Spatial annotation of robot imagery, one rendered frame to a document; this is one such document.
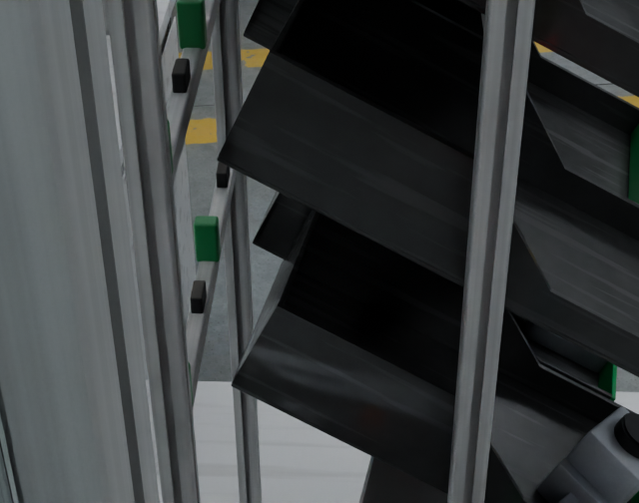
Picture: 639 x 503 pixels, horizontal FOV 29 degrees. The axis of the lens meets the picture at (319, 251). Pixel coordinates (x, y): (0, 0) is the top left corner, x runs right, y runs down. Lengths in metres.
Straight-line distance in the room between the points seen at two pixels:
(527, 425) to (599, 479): 0.08
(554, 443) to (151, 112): 0.40
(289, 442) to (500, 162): 0.80
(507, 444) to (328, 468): 0.52
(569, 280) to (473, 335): 0.09
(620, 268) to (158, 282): 0.28
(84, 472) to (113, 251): 0.03
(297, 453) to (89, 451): 1.19
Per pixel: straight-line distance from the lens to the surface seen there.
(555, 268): 0.74
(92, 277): 0.16
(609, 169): 0.88
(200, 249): 0.85
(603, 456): 0.80
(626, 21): 0.67
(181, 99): 0.72
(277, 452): 1.36
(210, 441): 1.37
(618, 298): 0.75
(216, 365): 2.78
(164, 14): 2.29
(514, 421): 0.86
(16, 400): 0.16
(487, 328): 0.66
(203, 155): 3.52
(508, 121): 0.59
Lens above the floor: 1.81
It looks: 36 degrees down
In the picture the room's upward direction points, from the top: straight up
